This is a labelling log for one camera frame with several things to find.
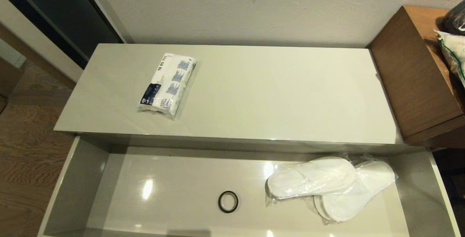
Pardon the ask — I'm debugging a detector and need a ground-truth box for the white tissue pack blue print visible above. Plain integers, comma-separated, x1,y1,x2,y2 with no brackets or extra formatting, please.
137,52,197,120

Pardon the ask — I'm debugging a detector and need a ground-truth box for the white disposable slipper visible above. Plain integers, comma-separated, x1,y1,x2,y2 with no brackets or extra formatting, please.
314,195,333,224
265,179,291,202
322,162,396,223
267,157,357,200

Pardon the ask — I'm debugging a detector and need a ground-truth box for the glossy white drawer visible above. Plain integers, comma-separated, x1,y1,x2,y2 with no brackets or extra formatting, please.
36,135,462,237

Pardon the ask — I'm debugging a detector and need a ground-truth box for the glossy white cabinet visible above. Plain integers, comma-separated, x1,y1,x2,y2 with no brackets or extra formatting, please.
54,44,411,156

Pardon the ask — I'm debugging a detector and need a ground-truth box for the brown wooden side table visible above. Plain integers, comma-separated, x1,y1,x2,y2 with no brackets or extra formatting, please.
367,5,465,150

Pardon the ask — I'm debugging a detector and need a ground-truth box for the brown wooden baseboard strip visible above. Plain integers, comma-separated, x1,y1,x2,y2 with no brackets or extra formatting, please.
0,25,76,90

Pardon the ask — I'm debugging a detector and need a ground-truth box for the dark door panel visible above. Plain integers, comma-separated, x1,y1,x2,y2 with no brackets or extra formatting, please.
0,0,124,70

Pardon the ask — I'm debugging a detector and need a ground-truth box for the brown box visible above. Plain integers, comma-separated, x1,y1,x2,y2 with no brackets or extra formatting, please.
0,58,23,99

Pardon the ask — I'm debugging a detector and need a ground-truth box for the white bag green edge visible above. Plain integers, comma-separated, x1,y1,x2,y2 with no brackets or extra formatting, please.
434,29,465,89

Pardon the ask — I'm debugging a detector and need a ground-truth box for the dark plastic bag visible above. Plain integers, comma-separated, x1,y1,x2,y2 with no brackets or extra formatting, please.
442,0,465,36

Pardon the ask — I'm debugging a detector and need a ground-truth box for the black ring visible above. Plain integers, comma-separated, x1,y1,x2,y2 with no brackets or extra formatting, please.
218,191,239,214

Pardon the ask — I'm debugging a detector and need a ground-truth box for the white door frame strip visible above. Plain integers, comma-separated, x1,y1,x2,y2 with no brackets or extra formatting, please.
76,0,133,44

